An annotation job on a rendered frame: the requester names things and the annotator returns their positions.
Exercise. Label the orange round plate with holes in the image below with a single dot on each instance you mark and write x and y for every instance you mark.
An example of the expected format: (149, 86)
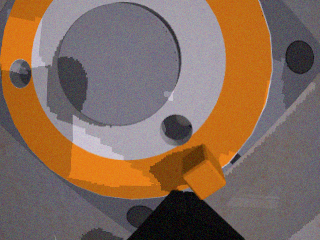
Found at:
(225, 71)

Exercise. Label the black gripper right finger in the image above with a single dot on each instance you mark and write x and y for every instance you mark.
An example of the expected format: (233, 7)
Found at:
(204, 223)

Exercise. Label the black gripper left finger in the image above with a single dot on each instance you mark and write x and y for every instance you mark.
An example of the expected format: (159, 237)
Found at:
(166, 222)

